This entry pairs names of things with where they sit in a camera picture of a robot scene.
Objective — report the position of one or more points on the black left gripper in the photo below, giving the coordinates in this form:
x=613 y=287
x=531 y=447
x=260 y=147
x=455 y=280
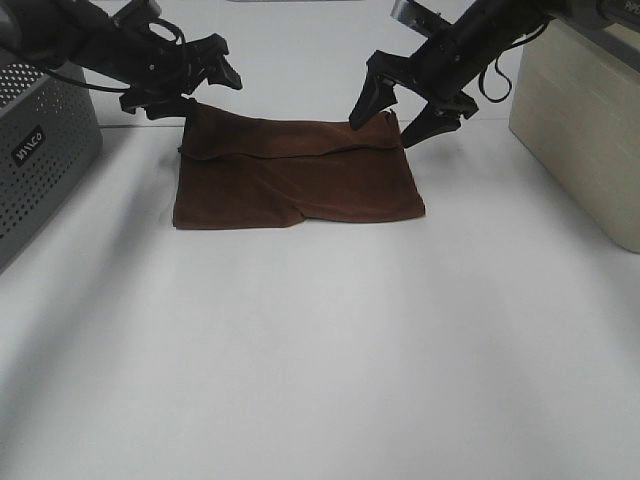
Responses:
x=170 y=78

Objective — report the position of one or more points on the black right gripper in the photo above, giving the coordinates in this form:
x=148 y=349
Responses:
x=438 y=72

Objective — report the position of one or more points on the brown towel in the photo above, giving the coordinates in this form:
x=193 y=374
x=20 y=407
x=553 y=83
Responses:
x=238 y=172

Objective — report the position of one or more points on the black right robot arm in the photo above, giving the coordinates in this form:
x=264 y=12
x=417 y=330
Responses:
x=538 y=14

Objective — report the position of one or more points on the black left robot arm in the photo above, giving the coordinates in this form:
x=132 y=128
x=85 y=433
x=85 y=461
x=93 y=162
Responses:
x=49 y=34

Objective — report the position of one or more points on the grey perforated basket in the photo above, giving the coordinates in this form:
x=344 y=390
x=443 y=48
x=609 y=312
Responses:
x=49 y=138

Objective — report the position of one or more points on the beige plastic basket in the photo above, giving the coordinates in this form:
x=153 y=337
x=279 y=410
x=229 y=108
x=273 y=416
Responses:
x=576 y=109

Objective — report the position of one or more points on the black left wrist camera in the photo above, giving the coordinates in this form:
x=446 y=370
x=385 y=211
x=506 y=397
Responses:
x=137 y=14

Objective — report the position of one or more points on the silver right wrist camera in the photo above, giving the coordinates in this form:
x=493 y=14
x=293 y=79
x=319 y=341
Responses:
x=419 y=18

